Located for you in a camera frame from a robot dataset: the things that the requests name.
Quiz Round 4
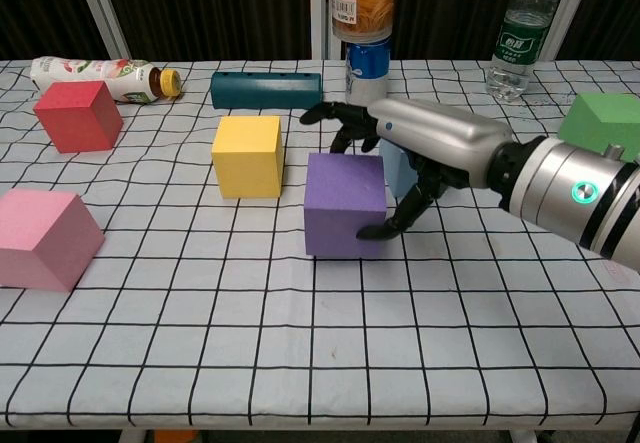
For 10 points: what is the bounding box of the white black-checked tablecloth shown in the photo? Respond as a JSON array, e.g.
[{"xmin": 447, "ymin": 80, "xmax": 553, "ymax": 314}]
[{"xmin": 0, "ymin": 58, "xmax": 640, "ymax": 432}]

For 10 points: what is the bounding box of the light blue foam cube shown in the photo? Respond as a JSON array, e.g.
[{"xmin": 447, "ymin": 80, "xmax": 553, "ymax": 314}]
[{"xmin": 379, "ymin": 140, "xmax": 419, "ymax": 198}]

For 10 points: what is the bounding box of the yellow foam cube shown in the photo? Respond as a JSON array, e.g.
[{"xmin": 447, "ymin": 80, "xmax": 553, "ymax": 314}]
[{"xmin": 211, "ymin": 115, "xmax": 285, "ymax": 199}]

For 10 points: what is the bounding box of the white yellow-capped drink bottle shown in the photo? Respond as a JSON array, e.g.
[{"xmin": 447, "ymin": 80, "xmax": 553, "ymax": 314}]
[{"xmin": 30, "ymin": 56, "xmax": 182, "ymax": 104}]

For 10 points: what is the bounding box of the teal half-round block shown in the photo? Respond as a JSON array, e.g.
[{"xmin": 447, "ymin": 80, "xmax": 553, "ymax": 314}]
[{"xmin": 210, "ymin": 71, "xmax": 324, "ymax": 111}]

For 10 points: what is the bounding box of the clear jar of rubber bands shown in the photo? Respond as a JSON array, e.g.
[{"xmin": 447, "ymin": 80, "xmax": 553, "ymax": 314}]
[{"xmin": 330, "ymin": 0, "xmax": 396, "ymax": 43}]

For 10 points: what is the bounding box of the blue drink can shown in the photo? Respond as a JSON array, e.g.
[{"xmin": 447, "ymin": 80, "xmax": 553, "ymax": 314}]
[{"xmin": 344, "ymin": 37, "xmax": 391, "ymax": 110}]

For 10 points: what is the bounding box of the dark pleated partition panel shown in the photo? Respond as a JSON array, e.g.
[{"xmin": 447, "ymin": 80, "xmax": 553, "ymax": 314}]
[
  {"xmin": 97, "ymin": 0, "xmax": 312, "ymax": 60},
  {"xmin": 557, "ymin": 0, "xmax": 640, "ymax": 60},
  {"xmin": 0, "ymin": 0, "xmax": 109, "ymax": 60},
  {"xmin": 344, "ymin": 0, "xmax": 551, "ymax": 60}
]

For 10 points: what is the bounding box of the red foam cube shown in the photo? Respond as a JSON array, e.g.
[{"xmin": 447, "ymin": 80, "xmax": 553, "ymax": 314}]
[{"xmin": 33, "ymin": 80, "xmax": 124, "ymax": 154}]

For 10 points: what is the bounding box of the orange object under table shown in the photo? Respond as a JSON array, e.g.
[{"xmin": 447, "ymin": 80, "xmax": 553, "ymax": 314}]
[{"xmin": 153, "ymin": 428, "xmax": 199, "ymax": 443}]

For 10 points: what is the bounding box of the purple foam cube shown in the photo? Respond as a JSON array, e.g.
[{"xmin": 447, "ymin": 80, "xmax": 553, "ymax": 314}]
[{"xmin": 303, "ymin": 152, "xmax": 388, "ymax": 260}]

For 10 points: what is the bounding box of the green foam cube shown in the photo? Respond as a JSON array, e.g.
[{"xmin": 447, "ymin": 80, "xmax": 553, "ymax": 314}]
[{"xmin": 557, "ymin": 92, "xmax": 640, "ymax": 164}]

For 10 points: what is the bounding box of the clear green-label water bottle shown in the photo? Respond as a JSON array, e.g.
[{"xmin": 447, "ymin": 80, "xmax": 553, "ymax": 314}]
[{"xmin": 485, "ymin": 0, "xmax": 559, "ymax": 103}]

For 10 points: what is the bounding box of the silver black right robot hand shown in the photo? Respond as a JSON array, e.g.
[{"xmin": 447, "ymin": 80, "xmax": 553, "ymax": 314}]
[{"xmin": 298, "ymin": 96, "xmax": 515, "ymax": 241}]

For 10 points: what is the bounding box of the pink foam cube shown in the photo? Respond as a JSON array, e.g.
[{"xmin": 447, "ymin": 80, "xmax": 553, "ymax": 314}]
[{"xmin": 0, "ymin": 187, "xmax": 106, "ymax": 293}]

